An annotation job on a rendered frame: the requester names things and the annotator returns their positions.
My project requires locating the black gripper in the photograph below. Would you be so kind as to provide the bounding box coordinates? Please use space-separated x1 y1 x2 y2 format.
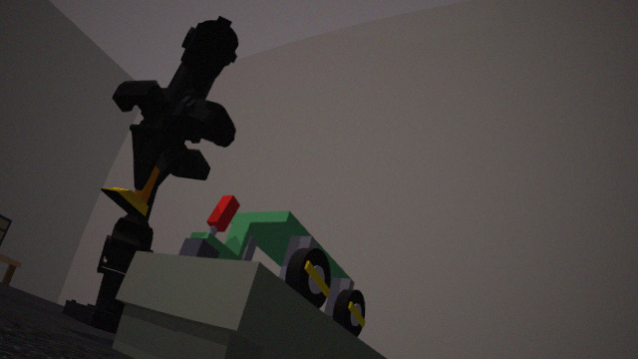
113 80 210 196

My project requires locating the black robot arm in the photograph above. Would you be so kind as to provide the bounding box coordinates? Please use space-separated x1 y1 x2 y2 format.
87 16 238 315

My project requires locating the red-headed pin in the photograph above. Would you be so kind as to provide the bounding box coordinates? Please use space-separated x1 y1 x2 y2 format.
207 195 240 236

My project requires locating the green wheeled trolley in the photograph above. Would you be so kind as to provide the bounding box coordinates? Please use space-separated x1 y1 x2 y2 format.
190 211 366 337

